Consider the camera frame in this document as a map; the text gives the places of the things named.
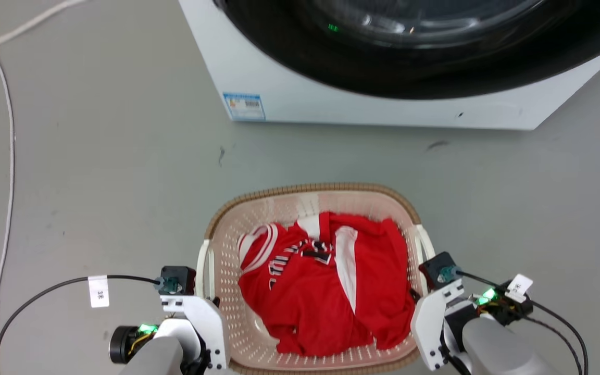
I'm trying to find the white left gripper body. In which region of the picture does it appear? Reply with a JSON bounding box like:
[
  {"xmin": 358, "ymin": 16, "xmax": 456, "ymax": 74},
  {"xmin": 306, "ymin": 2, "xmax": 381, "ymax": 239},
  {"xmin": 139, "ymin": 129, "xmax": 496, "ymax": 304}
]
[{"xmin": 160, "ymin": 295, "xmax": 230, "ymax": 372}]

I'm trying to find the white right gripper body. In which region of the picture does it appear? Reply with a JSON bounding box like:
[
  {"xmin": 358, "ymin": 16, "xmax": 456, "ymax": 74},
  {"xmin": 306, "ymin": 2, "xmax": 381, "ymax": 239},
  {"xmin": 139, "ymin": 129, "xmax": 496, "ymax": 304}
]
[{"xmin": 410, "ymin": 279, "xmax": 466, "ymax": 372}]

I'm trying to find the beige perforated plastic laundry basket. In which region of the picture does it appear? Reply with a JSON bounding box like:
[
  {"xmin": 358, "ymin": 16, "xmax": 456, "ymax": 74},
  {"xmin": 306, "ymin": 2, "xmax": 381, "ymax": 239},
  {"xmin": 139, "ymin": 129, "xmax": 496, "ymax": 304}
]
[{"xmin": 196, "ymin": 182, "xmax": 436, "ymax": 375}]

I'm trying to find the red white sports jersey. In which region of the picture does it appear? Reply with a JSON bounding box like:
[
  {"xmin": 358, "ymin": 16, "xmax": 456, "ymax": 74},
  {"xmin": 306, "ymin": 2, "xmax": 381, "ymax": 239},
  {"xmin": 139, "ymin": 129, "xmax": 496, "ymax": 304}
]
[{"xmin": 237, "ymin": 211, "xmax": 417, "ymax": 357}]

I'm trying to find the blue white energy label sticker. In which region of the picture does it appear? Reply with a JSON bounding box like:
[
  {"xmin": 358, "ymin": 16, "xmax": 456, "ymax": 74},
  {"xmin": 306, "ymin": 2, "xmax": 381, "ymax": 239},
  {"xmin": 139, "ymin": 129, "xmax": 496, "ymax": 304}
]
[{"xmin": 222, "ymin": 92, "xmax": 267, "ymax": 122}]

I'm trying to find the black round washing machine door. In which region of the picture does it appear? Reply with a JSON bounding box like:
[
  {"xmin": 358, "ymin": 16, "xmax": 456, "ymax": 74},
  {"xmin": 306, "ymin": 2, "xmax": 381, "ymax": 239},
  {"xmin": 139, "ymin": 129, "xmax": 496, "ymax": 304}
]
[{"xmin": 212, "ymin": 0, "xmax": 600, "ymax": 101}]

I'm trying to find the white washing machine body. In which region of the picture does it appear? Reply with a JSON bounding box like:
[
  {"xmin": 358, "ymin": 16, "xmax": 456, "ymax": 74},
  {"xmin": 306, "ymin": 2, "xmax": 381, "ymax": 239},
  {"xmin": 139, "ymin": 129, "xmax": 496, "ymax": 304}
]
[{"xmin": 178, "ymin": 0, "xmax": 600, "ymax": 131}]

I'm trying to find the white right cable tag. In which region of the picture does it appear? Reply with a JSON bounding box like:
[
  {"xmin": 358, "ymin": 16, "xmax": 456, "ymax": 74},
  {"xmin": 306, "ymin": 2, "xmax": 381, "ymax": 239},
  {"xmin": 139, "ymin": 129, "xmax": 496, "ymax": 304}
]
[{"xmin": 505, "ymin": 274, "xmax": 534, "ymax": 304}]

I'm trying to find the white cable tag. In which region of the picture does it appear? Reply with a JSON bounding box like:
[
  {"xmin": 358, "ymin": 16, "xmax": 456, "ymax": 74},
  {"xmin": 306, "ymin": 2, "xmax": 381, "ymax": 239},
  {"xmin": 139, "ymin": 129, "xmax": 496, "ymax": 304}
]
[
  {"xmin": 505, "ymin": 274, "xmax": 534, "ymax": 304},
  {"xmin": 87, "ymin": 274, "xmax": 110, "ymax": 308}
]

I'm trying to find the white left cable tag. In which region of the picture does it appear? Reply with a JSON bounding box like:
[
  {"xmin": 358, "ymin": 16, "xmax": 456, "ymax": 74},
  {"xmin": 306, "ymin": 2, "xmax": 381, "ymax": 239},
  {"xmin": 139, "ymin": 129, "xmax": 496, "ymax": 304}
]
[{"xmin": 87, "ymin": 274, "xmax": 110, "ymax": 308}]

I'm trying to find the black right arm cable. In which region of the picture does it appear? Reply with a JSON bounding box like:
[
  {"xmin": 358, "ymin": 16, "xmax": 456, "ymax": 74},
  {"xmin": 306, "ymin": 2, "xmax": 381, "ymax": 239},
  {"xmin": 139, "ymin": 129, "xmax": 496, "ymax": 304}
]
[{"xmin": 455, "ymin": 269, "xmax": 590, "ymax": 375}]

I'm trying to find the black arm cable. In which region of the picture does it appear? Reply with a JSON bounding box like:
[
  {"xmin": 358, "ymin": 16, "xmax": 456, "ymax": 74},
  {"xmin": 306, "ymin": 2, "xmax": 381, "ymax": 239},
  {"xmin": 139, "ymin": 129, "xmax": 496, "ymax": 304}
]
[
  {"xmin": 455, "ymin": 269, "xmax": 590, "ymax": 375},
  {"xmin": 0, "ymin": 274, "xmax": 161, "ymax": 375}
]

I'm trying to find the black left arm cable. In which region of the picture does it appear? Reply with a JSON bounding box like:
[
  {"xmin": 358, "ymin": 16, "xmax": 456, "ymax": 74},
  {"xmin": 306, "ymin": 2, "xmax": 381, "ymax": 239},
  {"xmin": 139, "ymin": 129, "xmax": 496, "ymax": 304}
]
[{"xmin": 0, "ymin": 274, "xmax": 161, "ymax": 375}]

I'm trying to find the thick white floor cable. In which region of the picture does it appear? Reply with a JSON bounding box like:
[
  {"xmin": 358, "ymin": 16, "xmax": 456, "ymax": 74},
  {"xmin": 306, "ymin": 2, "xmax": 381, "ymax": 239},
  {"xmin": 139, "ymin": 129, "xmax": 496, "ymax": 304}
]
[{"xmin": 0, "ymin": 0, "xmax": 88, "ymax": 59}]

